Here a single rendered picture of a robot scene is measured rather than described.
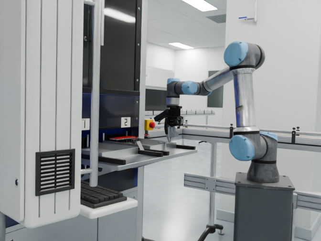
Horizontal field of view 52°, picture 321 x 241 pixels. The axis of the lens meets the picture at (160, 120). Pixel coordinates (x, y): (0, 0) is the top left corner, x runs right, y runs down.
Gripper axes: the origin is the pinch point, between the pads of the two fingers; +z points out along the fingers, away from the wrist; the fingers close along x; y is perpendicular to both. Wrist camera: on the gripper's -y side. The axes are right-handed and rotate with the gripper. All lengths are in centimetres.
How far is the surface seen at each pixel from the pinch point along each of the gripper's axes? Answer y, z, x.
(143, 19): -26, -73, 8
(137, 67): -27, -43, 3
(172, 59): -486, -175, 782
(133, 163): 13, 6, -49
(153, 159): 13.3, 5.5, -34.1
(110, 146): -19.3, 3.0, -28.5
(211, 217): -11, 72, 87
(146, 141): -20.2, 2.9, 5.7
